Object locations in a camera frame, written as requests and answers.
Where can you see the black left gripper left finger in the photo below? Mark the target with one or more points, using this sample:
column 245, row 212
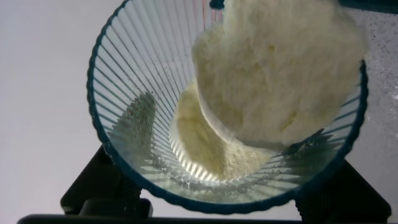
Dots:
column 99, row 183

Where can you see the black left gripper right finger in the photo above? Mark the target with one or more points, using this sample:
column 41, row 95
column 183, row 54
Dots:
column 348, row 199

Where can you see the clear ribbed cup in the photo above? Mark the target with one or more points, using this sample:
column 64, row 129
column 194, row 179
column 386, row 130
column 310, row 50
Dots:
column 136, row 93

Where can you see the white powder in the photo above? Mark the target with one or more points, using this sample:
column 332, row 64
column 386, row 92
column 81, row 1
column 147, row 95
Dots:
column 273, row 87

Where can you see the teal plastic basin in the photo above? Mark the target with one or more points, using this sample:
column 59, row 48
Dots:
column 370, row 5

